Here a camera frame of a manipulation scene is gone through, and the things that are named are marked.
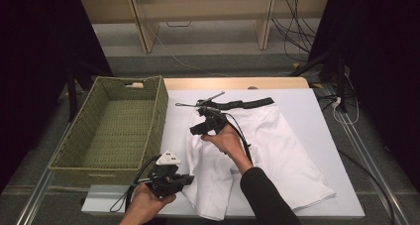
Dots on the person's right hand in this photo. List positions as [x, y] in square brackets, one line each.
[228, 144]

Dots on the white table cover board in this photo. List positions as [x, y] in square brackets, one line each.
[313, 112]

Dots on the white shorts with black waistband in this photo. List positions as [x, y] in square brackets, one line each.
[280, 152]

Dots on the black tripod stand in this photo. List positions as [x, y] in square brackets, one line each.
[336, 73]

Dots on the person's left hand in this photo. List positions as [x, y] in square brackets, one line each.
[145, 202]

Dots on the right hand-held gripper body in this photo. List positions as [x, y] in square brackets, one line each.
[214, 119]

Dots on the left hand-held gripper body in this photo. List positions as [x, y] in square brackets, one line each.
[165, 182]

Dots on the green woven basket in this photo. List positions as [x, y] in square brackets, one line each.
[115, 135]

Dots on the black metal stand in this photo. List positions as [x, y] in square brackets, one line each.
[71, 86]

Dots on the aluminium floor rail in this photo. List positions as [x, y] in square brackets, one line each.
[366, 159]
[31, 205]

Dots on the black curtain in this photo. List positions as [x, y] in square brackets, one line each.
[33, 69]
[386, 69]

